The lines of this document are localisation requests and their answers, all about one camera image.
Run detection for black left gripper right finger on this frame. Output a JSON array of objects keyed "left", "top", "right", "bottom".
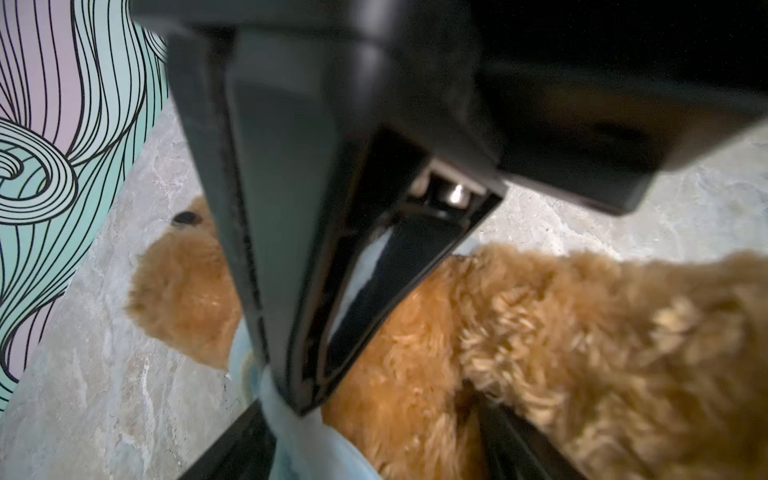
[{"left": 323, "top": 192, "right": 502, "bottom": 384}]

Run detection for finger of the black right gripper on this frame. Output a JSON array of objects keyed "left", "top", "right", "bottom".
[{"left": 479, "top": 399, "right": 586, "bottom": 480}]

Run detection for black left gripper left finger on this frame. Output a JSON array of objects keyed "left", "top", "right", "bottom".
[{"left": 168, "top": 30, "right": 426, "bottom": 414}]

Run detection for brown teddy bear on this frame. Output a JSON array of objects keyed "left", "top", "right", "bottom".
[{"left": 126, "top": 197, "right": 767, "bottom": 479}]

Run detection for light blue bear hoodie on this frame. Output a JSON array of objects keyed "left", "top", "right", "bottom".
[{"left": 227, "top": 227, "right": 393, "bottom": 479}]

